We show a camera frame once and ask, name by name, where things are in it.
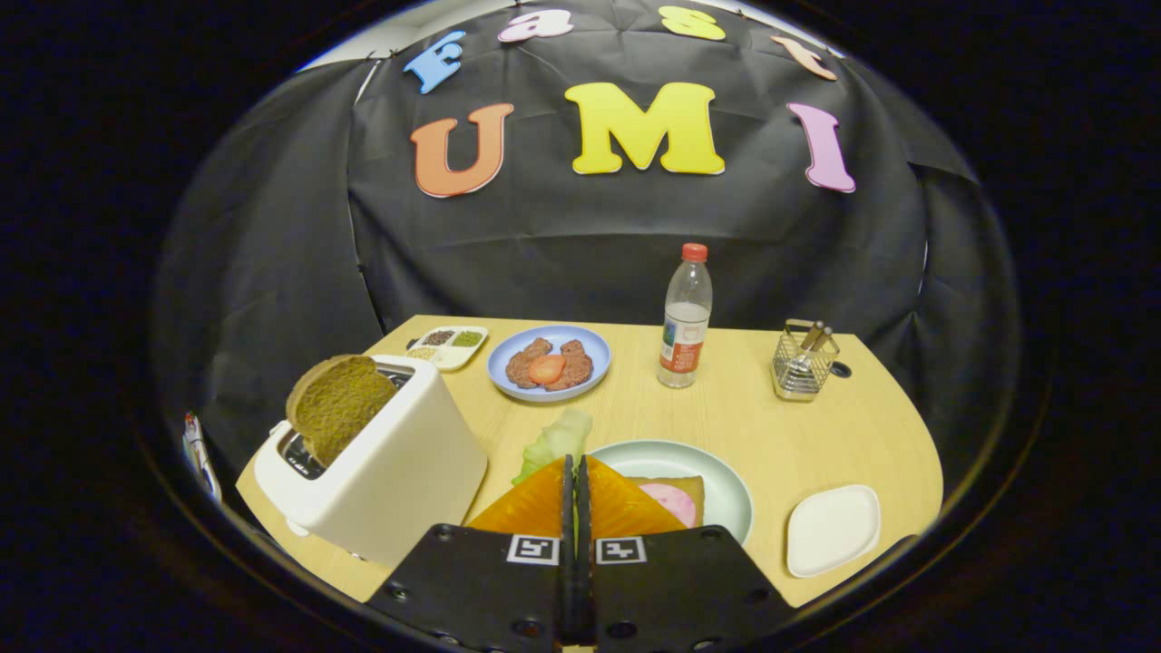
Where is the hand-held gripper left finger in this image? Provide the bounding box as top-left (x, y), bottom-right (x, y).
top-left (366, 455), bottom-right (579, 653)

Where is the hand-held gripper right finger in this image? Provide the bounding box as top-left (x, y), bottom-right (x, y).
top-left (579, 455), bottom-right (797, 653)

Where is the green lettuce leaf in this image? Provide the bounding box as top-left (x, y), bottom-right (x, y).
top-left (511, 408), bottom-right (594, 487)

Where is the brown toast bread slice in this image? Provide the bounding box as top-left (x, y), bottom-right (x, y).
top-left (286, 355), bottom-right (398, 468)

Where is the pink ham slice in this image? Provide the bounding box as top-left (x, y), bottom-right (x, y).
top-left (638, 482), bottom-right (698, 529)

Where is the square bread slice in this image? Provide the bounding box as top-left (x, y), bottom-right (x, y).
top-left (628, 475), bottom-right (706, 529)

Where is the pale green plate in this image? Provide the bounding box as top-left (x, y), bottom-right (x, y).
top-left (590, 440), bottom-right (755, 546)

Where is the white toaster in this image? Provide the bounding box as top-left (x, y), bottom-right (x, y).
top-left (254, 356), bottom-right (489, 568)

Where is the small white square dish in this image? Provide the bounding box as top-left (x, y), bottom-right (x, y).
top-left (786, 484), bottom-right (882, 579)

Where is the brown meat patty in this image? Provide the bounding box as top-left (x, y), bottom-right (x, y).
top-left (547, 339), bottom-right (594, 392)
top-left (505, 337), bottom-right (553, 390)

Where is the white divided seasoning tray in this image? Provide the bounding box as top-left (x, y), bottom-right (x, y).
top-left (405, 326), bottom-right (489, 372)

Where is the blue plate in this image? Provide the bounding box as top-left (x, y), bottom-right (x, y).
top-left (487, 325), bottom-right (612, 403)

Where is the clear bottle with red cap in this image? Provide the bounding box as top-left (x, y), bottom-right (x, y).
top-left (657, 242), bottom-right (714, 390)

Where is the black backdrop cloth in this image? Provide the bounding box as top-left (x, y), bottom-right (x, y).
top-left (150, 0), bottom-right (1021, 509)

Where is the metal wire cutlery holder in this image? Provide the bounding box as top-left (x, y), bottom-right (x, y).
top-left (771, 318), bottom-right (842, 403)

